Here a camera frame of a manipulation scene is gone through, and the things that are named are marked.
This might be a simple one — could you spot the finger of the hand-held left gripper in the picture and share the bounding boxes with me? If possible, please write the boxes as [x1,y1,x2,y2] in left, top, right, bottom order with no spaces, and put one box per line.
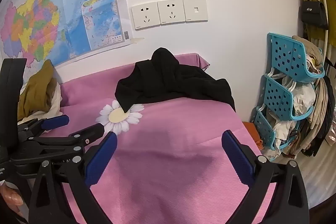
[12,123,105,161]
[17,114,70,139]

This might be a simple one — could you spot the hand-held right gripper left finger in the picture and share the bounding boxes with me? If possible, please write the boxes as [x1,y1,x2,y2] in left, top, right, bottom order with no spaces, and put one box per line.
[28,132,118,224]

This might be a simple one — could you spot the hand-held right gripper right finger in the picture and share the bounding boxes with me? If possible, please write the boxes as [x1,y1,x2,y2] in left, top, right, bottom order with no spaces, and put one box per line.
[221,130,310,224]

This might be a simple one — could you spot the black garment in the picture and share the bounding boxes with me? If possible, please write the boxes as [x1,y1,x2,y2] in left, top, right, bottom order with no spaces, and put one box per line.
[115,47,236,113]

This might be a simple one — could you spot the beige clothes bundle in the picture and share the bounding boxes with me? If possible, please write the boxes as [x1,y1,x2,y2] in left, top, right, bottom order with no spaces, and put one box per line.
[292,35,324,73]

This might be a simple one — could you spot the person's left hand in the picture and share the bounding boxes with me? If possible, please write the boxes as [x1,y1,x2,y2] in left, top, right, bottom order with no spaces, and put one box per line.
[0,182,25,217]

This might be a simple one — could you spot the cream garment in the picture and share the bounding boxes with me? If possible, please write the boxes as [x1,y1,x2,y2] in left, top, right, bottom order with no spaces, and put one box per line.
[18,80,63,133]

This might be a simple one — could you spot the orange cloth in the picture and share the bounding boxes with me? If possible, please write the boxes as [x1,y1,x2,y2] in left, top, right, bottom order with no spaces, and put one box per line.
[241,122,264,155]

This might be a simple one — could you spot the olive garment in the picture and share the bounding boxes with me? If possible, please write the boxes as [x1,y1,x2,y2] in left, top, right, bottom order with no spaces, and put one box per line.
[18,59,57,119]

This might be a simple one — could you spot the pink floral blanket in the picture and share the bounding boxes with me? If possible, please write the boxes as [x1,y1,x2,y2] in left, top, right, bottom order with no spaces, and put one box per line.
[16,53,279,224]

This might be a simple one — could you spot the hanging beige bags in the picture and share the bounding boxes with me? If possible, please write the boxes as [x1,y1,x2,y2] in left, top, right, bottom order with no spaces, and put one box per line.
[302,74,336,157]

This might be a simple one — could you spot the blue plastic basket rack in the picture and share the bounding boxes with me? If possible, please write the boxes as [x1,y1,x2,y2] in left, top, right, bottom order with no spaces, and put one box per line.
[253,32,326,161]

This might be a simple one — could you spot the white hoop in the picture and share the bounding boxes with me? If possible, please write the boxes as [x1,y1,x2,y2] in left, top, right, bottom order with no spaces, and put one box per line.
[319,0,330,62]

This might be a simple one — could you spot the black handbag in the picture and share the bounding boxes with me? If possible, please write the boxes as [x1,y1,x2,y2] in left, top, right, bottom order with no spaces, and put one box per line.
[300,0,329,30]

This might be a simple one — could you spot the colourful wall map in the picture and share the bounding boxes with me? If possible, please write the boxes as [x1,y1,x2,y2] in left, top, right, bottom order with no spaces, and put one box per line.
[0,0,127,68]

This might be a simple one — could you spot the white wall socket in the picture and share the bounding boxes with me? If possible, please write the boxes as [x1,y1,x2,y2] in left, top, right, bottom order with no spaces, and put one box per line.
[131,3,160,30]
[157,0,185,26]

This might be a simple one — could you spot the white network wall plate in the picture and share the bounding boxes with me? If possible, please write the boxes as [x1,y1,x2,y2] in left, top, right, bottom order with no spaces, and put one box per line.
[183,0,208,22]

